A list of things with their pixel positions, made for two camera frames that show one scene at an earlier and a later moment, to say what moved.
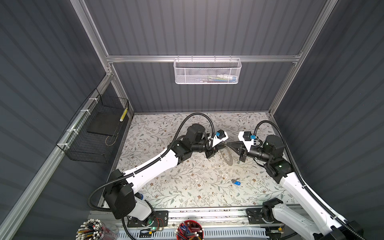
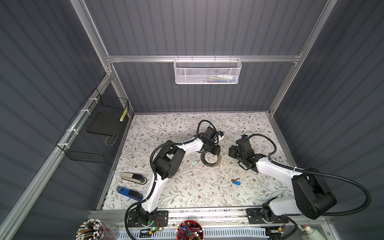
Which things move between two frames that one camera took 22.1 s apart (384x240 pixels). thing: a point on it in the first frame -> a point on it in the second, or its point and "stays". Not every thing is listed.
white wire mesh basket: x=207 y=70 stays
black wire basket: x=92 y=136 stays
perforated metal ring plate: x=231 y=162 -> x=210 y=164
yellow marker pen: x=125 y=112 stays
